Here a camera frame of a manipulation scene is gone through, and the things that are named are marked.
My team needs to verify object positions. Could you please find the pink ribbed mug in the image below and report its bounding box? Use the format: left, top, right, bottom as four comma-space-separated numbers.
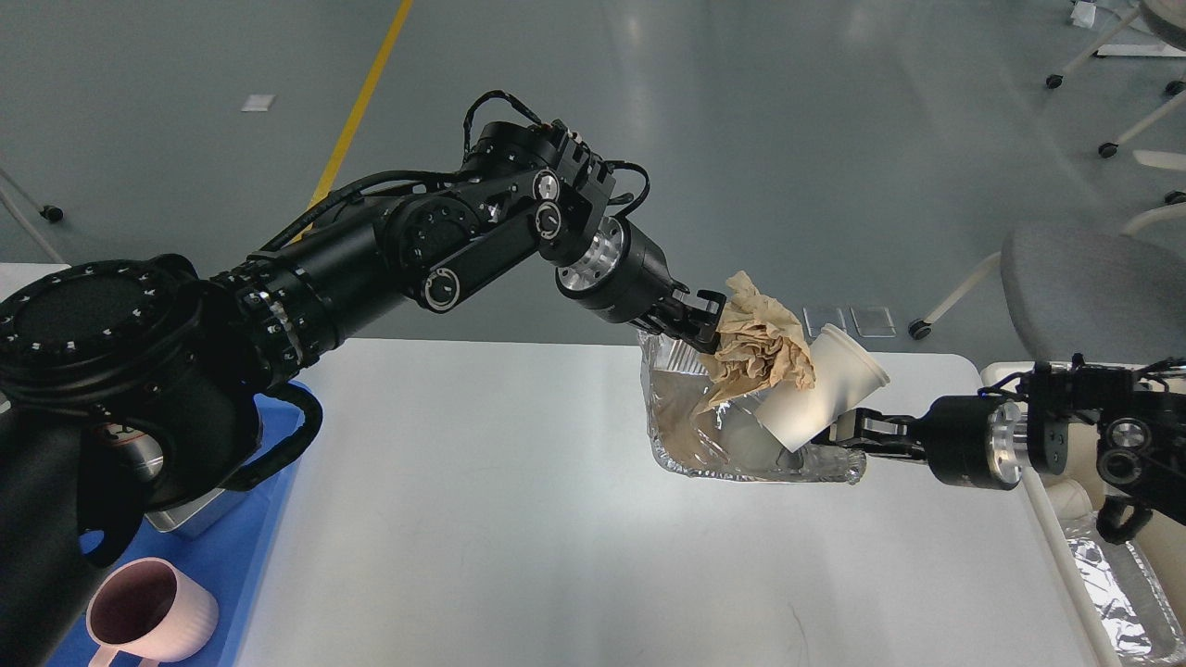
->
84, 557, 221, 666

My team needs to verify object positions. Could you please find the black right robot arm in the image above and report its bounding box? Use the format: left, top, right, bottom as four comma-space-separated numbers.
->
814, 355, 1185, 544

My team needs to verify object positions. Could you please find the stainless steel tray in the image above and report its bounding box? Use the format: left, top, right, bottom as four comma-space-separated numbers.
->
145, 488, 243, 540

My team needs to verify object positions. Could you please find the beige plastic bin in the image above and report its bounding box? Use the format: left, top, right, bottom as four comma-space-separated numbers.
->
978, 361, 1186, 667

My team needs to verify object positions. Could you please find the brown paper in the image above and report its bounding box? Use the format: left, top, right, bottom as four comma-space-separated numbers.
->
695, 271, 816, 414

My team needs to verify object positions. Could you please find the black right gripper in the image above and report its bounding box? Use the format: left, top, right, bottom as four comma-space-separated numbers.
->
827, 396, 1027, 491

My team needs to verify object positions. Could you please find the blue plastic tray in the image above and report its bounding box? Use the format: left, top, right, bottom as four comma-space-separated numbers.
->
45, 396, 302, 666

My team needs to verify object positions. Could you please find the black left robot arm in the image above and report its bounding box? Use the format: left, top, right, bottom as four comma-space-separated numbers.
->
1, 90, 727, 666

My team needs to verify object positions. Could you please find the white side table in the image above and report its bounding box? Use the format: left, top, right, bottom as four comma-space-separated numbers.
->
1, 169, 72, 296

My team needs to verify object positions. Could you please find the grey office chair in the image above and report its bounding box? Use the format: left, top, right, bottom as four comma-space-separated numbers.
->
907, 222, 1185, 366

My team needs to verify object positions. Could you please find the foil tray in bin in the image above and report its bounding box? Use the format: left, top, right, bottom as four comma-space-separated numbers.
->
1060, 512, 1185, 666

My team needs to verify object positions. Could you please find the white paper cup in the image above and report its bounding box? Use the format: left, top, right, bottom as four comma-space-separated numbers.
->
754, 324, 890, 451

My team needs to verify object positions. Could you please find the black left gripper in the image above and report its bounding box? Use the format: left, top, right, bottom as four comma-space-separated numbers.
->
556, 217, 727, 355

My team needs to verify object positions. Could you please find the white chair base with casters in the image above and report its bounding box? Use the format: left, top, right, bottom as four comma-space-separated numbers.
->
1045, 0, 1186, 207

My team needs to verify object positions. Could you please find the aluminium foil tray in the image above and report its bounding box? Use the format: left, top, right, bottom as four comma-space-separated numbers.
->
637, 334, 865, 485

